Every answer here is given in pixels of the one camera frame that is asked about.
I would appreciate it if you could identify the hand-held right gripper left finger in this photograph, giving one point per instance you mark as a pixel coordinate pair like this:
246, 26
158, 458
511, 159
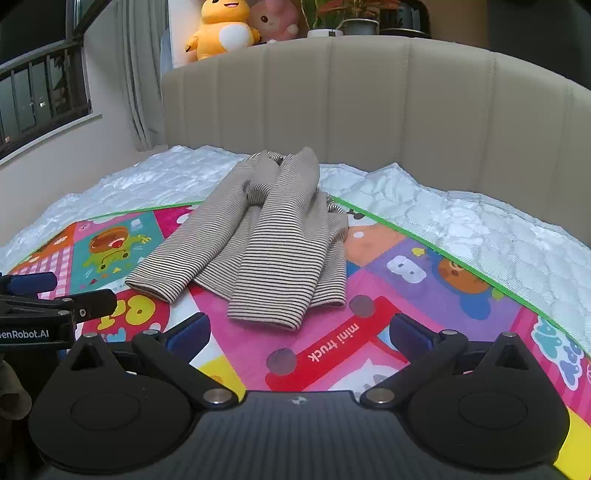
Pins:
195, 331

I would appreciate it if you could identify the yellow plush toy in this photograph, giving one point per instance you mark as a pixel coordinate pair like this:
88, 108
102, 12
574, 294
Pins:
221, 32

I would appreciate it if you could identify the striped beige garment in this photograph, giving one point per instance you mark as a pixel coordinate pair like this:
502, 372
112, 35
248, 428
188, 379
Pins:
277, 240

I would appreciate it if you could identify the pink plush toy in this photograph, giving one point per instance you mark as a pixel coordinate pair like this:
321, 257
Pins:
274, 21

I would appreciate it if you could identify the black round pot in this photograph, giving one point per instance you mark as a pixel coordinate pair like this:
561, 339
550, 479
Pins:
406, 18

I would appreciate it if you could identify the white plant pot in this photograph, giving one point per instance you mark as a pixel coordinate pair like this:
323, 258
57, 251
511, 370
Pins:
325, 33

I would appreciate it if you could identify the dark window railing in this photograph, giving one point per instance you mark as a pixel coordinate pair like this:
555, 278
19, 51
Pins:
41, 92

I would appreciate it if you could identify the person's left hand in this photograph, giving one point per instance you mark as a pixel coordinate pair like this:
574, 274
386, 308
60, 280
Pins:
11, 390

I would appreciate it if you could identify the white quilted mattress cover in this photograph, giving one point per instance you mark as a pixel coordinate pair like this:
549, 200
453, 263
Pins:
485, 230

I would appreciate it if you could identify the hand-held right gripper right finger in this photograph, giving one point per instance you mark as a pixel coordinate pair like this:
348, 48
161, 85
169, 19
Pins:
408, 333

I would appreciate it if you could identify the potted plant with red leaves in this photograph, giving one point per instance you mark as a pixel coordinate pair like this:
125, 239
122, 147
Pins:
355, 16

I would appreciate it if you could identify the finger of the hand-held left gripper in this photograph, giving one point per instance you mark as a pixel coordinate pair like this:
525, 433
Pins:
30, 282
92, 302

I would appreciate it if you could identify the colourful printed play mat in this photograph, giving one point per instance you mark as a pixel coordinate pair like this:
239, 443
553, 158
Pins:
406, 295

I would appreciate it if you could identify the beige padded headboard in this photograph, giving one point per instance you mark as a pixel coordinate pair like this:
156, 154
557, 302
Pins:
415, 115

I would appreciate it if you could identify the light grey curtain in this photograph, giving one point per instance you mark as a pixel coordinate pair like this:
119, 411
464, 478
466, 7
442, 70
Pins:
141, 83

